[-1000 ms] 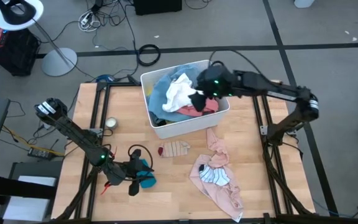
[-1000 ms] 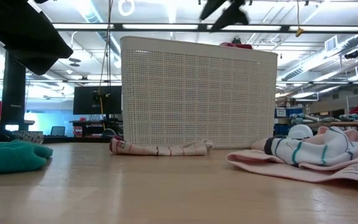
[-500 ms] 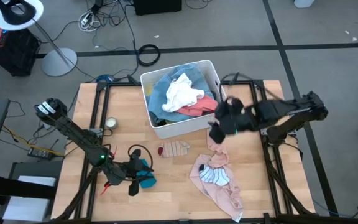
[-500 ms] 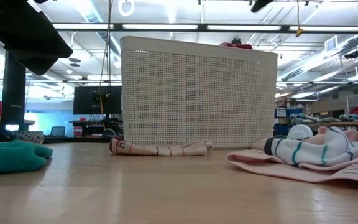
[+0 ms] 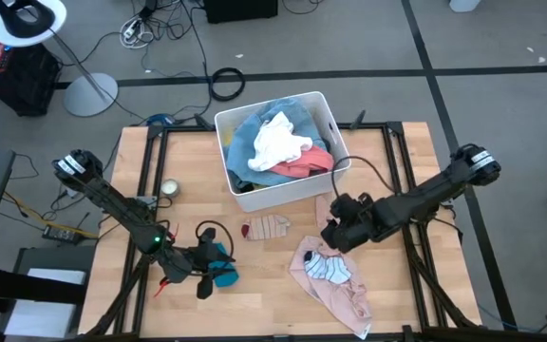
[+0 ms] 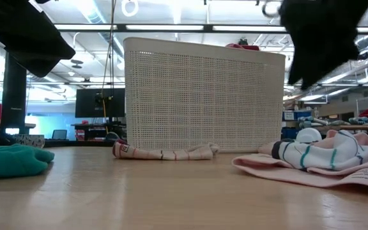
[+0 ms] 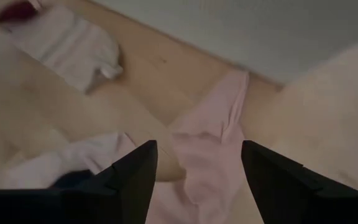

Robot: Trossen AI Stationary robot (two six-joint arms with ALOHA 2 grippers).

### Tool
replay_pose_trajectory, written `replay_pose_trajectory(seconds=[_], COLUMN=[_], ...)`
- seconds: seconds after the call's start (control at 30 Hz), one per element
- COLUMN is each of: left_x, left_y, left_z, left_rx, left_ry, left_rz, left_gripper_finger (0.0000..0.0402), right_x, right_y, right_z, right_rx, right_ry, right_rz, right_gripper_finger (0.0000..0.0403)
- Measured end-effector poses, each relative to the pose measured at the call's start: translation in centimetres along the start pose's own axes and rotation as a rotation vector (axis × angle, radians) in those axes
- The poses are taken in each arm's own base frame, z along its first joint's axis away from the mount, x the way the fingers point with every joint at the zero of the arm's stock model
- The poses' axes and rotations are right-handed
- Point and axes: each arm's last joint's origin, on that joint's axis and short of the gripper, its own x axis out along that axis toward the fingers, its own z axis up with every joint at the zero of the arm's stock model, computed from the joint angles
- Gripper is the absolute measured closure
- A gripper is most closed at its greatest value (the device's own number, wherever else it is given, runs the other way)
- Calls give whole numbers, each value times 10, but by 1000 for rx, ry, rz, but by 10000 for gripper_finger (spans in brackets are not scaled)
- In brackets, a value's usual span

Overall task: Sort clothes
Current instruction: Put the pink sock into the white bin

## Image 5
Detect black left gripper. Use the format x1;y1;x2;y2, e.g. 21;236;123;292
168;226;236;301

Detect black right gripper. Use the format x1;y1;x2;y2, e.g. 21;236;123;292
320;192;391;254

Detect teal sock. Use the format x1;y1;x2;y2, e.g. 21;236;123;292
208;242;241;289

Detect white perforated laundry basket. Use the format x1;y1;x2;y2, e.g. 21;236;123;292
214;90;352;214

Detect coral pink shirt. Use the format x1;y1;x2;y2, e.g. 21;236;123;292
267;144;336;180

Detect white shirt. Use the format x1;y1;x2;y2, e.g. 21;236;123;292
246;110;314;173

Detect light blue denim jeans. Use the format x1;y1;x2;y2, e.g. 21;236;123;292
225;97;332;190

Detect blue white striped sock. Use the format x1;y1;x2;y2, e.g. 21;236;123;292
303;250;353;286

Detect pale pink sock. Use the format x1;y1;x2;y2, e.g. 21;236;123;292
314;194;335;230

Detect pale pink garment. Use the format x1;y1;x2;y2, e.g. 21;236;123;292
288;235;373;341

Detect striped sock with maroon toe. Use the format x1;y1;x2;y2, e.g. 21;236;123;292
240;214;292;242

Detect small speckled ceramic bowl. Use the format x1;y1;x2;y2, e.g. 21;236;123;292
160;178;181;199

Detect black power adapter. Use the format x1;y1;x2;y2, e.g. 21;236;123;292
41;223;85;246

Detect grey side cabinet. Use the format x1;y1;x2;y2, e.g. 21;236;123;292
3;245;95;342

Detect white floor lamp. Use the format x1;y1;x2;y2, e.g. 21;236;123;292
0;0;120;119

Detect black box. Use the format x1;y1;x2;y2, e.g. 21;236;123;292
203;0;280;25

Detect white power strip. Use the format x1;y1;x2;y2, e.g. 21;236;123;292
120;15;157;50

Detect black storage crate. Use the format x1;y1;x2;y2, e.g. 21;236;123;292
0;40;63;118

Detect white floor object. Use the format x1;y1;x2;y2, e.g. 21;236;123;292
447;0;483;14

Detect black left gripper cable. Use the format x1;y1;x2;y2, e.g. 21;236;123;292
194;218;236;260

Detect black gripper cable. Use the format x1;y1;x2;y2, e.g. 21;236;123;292
330;155;397;203
194;218;236;260

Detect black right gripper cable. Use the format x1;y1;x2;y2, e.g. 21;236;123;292
330;155;397;203

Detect black aluminium table frame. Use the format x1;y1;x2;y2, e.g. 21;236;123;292
83;121;486;342

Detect blue floor cable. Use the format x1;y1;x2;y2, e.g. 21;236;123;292
143;112;179;127

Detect coiled black floor cable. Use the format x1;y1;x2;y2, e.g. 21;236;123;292
210;66;248;103

